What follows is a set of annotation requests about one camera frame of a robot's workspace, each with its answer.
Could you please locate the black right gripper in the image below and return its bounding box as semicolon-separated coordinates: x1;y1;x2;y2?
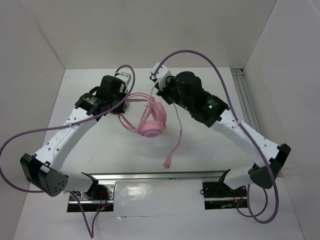
155;74;193;111

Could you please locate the pink gaming headset with cable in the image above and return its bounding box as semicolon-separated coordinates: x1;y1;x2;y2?
117;86;185;170

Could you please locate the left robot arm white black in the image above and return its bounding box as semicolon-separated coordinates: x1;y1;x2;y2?
20;72;132;200

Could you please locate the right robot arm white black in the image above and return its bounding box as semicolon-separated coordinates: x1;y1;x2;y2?
150;69;291;196

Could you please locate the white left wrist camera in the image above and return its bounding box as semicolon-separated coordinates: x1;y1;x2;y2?
115;72;132;87

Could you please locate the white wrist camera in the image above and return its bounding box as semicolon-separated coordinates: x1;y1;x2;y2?
149;62;172;91
115;72;132;87

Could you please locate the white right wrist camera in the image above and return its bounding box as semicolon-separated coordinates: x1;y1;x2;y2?
149;62;172;91

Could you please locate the aluminium side rail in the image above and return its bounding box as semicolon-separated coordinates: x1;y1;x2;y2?
231;67;276;177

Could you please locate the aluminium front rail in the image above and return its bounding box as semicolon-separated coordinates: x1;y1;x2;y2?
82;169;275;185

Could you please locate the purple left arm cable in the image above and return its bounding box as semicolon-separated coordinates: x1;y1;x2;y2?
0;64;137;239

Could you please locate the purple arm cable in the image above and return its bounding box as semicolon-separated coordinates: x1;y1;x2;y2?
153;49;280;224
0;64;137;239

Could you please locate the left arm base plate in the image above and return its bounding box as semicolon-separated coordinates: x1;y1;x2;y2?
66;182;116;213

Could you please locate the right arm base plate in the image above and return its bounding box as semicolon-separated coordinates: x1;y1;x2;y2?
200;182;248;210

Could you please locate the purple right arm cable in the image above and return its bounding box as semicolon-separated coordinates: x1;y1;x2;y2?
153;49;280;224

